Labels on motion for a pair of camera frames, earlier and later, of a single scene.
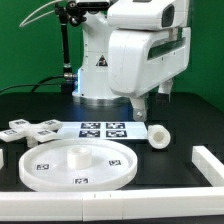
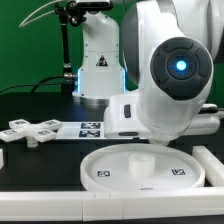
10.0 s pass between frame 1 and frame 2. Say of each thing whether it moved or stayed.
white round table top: moved
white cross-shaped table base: stayed
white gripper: moved
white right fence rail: stayed
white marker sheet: stayed
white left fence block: stayed
